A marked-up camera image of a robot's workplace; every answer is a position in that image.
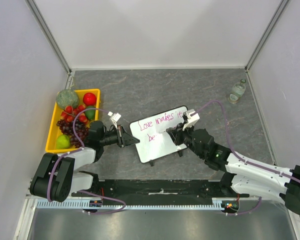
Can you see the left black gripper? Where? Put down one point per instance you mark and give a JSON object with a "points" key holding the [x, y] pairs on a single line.
{"points": [[122, 134]]}

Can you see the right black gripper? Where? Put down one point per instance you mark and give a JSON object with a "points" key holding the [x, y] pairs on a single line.
{"points": [[179, 136]]}

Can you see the white whiteboard black frame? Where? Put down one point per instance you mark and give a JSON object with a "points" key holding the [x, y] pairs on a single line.
{"points": [[154, 145]]}

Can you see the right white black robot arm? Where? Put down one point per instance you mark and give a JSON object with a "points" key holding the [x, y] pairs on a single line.
{"points": [[242, 175]]}

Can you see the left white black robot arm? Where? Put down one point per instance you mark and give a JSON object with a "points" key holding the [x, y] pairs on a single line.
{"points": [[55, 178]]}

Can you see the green lime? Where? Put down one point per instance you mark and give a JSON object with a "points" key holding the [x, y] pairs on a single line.
{"points": [[90, 112]]}

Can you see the purple grape bunch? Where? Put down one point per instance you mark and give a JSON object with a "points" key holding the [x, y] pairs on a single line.
{"points": [[77, 133]]}

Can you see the red apple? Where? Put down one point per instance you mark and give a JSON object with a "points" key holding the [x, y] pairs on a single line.
{"points": [[89, 99]]}

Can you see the red strawberry cluster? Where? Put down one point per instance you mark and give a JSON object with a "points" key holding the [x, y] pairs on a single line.
{"points": [[69, 113]]}

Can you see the green pear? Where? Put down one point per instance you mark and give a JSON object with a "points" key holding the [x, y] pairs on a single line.
{"points": [[63, 142]]}

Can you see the green netted melon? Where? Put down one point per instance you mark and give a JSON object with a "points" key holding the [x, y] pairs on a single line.
{"points": [[67, 97]]}

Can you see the clear glass bottle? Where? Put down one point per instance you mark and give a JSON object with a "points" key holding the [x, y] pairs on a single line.
{"points": [[237, 91]]}

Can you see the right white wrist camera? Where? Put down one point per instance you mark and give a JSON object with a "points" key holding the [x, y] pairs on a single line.
{"points": [[191, 117]]}

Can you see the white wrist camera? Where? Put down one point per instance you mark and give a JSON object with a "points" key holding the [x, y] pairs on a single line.
{"points": [[191, 117], [114, 118]]}

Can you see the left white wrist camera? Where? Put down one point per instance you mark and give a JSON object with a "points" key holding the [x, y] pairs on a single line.
{"points": [[114, 118]]}

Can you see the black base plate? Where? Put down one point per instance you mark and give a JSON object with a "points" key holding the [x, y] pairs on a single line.
{"points": [[163, 191]]}

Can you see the white slotted cable duct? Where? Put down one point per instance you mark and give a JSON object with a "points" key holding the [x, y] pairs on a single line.
{"points": [[93, 204]]}

